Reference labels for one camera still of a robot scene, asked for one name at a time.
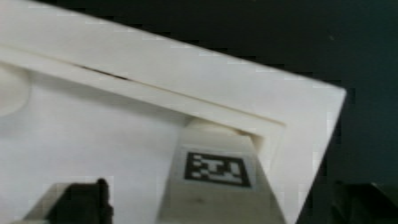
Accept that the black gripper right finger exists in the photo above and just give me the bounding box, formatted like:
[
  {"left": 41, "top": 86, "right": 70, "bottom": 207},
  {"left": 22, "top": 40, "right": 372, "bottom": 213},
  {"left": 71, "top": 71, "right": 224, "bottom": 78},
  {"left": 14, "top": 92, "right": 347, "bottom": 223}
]
[{"left": 327, "top": 182, "right": 398, "bottom": 224}]

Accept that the white square tabletop part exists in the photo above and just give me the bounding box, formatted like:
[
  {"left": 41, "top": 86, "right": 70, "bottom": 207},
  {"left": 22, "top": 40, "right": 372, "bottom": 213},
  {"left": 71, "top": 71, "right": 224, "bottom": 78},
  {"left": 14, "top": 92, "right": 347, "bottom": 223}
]
[{"left": 0, "top": 44, "right": 288, "bottom": 224}]

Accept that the white table leg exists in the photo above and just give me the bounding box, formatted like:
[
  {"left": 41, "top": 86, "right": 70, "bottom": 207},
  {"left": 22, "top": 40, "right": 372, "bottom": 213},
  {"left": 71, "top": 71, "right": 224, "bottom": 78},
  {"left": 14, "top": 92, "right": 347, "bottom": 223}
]
[{"left": 157, "top": 119, "right": 286, "bottom": 224}]

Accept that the white U-shaped obstacle fixture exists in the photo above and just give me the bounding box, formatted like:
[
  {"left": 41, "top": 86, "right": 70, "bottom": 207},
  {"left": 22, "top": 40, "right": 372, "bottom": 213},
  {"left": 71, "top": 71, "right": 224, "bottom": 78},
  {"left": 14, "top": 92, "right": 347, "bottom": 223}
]
[{"left": 0, "top": 0, "right": 347, "bottom": 222}]

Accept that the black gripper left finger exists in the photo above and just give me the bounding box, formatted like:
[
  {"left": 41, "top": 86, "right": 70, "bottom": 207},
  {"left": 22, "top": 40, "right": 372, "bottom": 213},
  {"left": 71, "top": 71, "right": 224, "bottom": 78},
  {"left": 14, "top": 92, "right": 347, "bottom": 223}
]
[{"left": 23, "top": 178, "right": 116, "bottom": 224}]

